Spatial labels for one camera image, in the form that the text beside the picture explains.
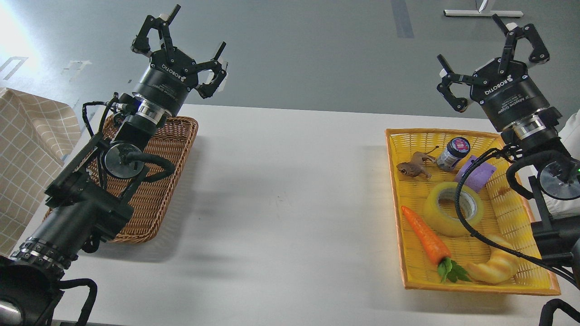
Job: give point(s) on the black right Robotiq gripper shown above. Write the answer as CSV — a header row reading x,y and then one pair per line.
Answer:
x,y
509,93

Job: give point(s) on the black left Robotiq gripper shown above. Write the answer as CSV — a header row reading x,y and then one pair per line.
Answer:
x,y
166,78

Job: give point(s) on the yellow clear tape roll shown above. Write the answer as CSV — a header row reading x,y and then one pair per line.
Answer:
x,y
439,209

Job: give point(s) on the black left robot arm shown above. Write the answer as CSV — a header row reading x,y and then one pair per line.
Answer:
x,y
89,200

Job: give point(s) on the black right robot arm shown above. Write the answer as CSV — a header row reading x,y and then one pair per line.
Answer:
x,y
540,165

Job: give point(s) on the white metal stand base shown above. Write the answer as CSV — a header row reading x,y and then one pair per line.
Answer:
x,y
484,9

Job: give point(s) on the small jar with dark lid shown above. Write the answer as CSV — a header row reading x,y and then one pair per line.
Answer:
x,y
455,150

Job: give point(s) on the purple foam block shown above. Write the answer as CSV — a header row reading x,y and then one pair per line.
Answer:
x,y
479,177

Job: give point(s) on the brown toy frog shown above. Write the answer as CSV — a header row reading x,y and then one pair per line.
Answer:
x,y
413,170

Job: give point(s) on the beige checkered cloth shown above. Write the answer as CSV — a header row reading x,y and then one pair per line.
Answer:
x,y
36,135

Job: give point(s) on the yellow plastic woven basket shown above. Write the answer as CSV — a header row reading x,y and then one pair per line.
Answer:
x,y
495,209

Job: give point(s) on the orange toy carrot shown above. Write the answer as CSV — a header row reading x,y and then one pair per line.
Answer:
x,y
437,252

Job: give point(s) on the toy croissant bread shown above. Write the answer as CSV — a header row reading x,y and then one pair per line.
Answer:
x,y
500,267

